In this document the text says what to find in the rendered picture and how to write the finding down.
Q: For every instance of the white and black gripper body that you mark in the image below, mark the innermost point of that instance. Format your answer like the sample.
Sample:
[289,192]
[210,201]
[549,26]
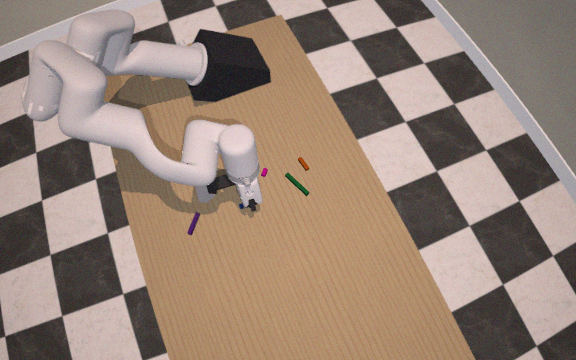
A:
[254,192]

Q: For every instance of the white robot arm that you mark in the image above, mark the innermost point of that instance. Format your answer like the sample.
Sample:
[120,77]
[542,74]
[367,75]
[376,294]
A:
[83,114]

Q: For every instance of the orange rod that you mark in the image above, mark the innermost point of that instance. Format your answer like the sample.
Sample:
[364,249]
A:
[302,162]

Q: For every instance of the dark green rod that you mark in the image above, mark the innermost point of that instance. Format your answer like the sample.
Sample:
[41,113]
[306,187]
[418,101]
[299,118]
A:
[297,184]

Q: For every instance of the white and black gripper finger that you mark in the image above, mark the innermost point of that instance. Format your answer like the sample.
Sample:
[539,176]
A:
[252,204]

